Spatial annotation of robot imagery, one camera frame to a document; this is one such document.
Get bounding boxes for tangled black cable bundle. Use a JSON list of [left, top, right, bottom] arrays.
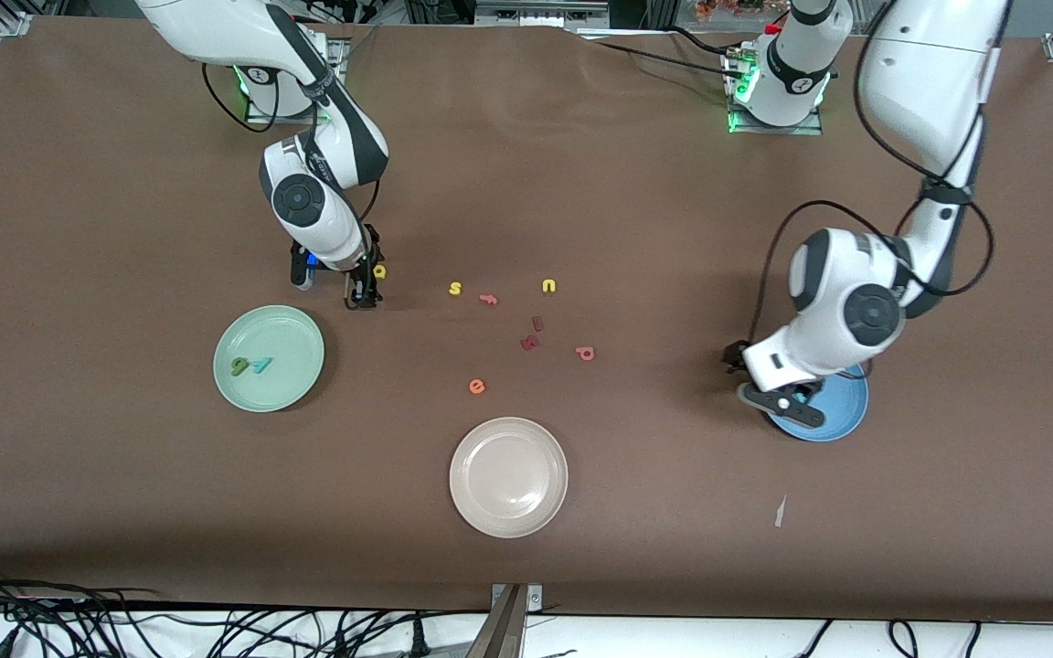
[[0, 567, 491, 658]]

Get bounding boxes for thin black table cable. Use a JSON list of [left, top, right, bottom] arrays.
[[581, 38, 742, 79], [664, 26, 747, 58]]

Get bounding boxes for metal mount bracket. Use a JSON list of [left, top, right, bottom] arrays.
[[467, 583, 544, 658]]

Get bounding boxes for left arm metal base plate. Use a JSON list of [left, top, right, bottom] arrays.
[[728, 50, 824, 136]]

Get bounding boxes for orange artificial flowers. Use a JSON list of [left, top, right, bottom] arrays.
[[696, 0, 788, 21]]

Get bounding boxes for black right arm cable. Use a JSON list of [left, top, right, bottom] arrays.
[[200, 62, 381, 229]]

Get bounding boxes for pale green plate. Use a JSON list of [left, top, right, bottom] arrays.
[[213, 304, 325, 413]]

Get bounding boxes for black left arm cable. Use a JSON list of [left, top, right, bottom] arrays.
[[750, 9, 995, 348]]

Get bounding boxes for blue plate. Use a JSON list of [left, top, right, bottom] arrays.
[[764, 364, 869, 442]]

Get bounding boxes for brown table cover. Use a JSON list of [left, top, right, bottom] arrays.
[[0, 14, 1053, 627]]

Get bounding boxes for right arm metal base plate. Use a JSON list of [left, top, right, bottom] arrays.
[[245, 37, 345, 124]]

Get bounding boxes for grey metal box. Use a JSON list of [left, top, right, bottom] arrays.
[[474, 0, 612, 28]]

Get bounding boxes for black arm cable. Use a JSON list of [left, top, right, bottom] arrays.
[[200, 62, 381, 229], [750, 9, 995, 348]]

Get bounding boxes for beige plate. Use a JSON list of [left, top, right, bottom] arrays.
[[449, 417, 569, 539]]

